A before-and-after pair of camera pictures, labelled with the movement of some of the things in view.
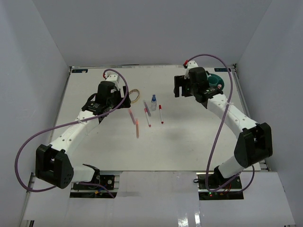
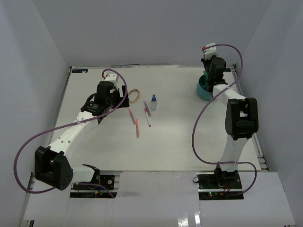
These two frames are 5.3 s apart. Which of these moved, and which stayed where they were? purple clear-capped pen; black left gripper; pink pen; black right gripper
Moved: black right gripper
Stayed: purple clear-capped pen; pink pen; black left gripper
